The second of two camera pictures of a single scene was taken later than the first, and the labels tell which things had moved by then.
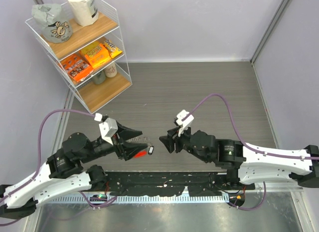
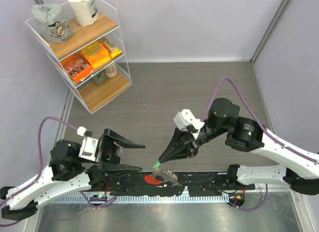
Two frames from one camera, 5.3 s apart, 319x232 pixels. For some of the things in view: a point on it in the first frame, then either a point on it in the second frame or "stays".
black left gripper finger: (130, 149) to (116, 168)
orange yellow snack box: (96, 54) stays
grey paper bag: (54, 21) stays
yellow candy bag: (112, 49) stays
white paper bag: (83, 8) stays
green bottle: (99, 78) stays
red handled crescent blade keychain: (140, 139) to (162, 175)
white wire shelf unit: (92, 61) stays
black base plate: (157, 183) stays
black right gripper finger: (168, 142) to (188, 148)
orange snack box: (77, 67) stays
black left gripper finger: (126, 133) to (120, 140)
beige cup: (110, 71) stays
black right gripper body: (182, 141) to (189, 134)
